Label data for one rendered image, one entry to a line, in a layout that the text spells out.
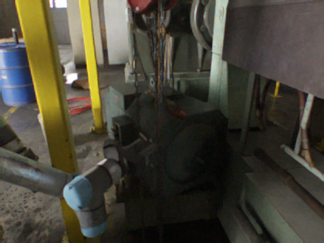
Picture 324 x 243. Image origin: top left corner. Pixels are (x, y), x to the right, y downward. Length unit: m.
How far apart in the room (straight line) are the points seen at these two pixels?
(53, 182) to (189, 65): 1.52
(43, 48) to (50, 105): 0.23
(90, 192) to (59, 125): 0.56
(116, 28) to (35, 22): 5.92
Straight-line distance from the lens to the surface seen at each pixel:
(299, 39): 0.94
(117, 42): 6.95
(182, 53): 1.97
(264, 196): 1.08
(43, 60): 1.07
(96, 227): 0.73
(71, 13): 7.13
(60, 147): 1.19
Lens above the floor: 1.25
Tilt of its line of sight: 23 degrees down
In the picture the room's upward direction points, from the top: straight up
